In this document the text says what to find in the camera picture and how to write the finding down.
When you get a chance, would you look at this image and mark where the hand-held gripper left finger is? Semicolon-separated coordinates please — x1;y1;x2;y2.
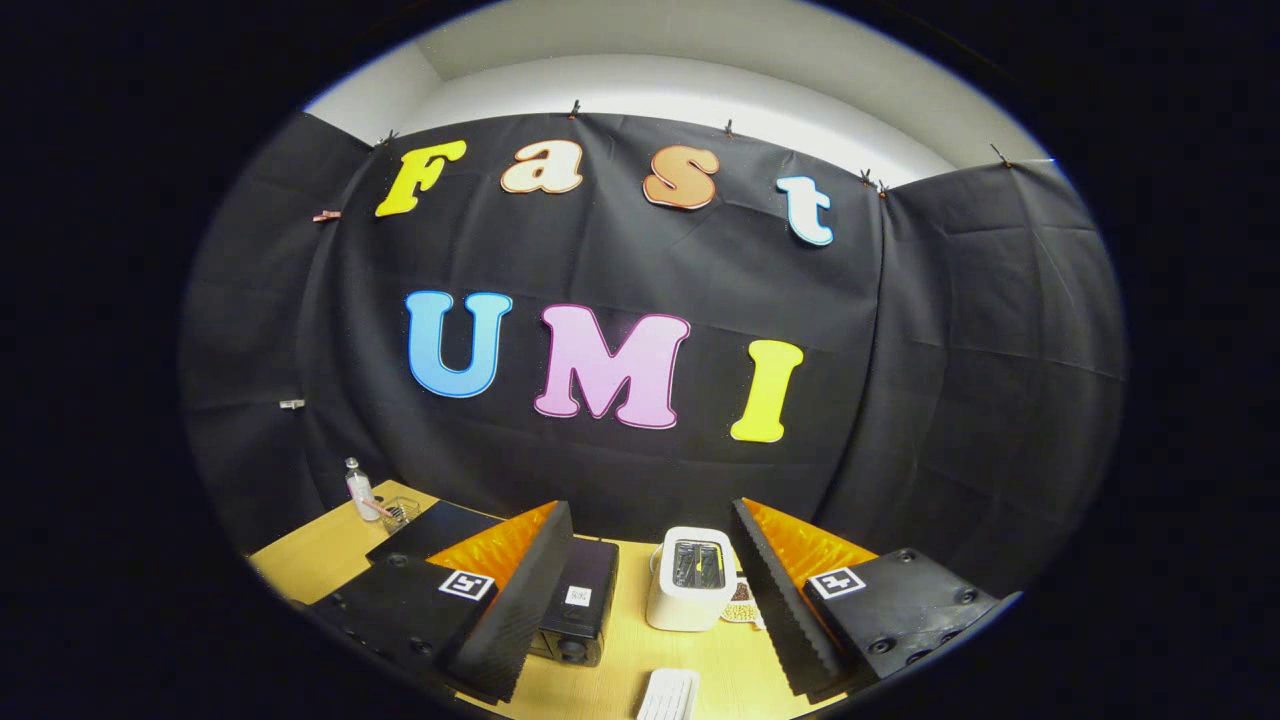
310;500;576;704

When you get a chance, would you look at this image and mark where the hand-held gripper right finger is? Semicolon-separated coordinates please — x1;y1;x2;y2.
730;497;1004;699

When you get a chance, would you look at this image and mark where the black toaster oven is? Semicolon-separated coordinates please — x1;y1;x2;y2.
365;500;621;668

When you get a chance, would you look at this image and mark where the white pop-up toaster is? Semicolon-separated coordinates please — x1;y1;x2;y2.
645;526;739;633

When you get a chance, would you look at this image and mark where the white divided dish with beans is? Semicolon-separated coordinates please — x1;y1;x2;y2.
720;573;767;629

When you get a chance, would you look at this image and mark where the white rectangular plate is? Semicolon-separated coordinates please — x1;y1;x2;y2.
636;668;701;720

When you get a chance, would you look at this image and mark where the clear bottle with red label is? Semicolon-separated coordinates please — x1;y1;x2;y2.
344;457;377;522

